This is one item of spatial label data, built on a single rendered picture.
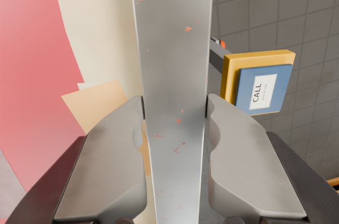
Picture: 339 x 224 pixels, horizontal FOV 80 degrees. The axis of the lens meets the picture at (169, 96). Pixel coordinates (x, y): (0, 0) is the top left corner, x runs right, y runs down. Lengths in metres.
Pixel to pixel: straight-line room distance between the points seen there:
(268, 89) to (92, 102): 0.33
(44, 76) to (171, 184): 0.13
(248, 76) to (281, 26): 1.25
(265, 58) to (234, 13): 1.03
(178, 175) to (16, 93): 0.14
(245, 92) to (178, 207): 0.26
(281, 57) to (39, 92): 0.38
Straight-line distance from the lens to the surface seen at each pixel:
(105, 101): 0.17
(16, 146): 0.23
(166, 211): 0.20
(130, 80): 0.16
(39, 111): 0.20
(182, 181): 0.17
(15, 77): 0.19
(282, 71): 0.42
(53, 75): 0.17
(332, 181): 3.18
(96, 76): 0.16
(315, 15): 1.77
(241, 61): 0.39
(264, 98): 0.43
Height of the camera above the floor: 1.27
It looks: 60 degrees down
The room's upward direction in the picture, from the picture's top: 160 degrees clockwise
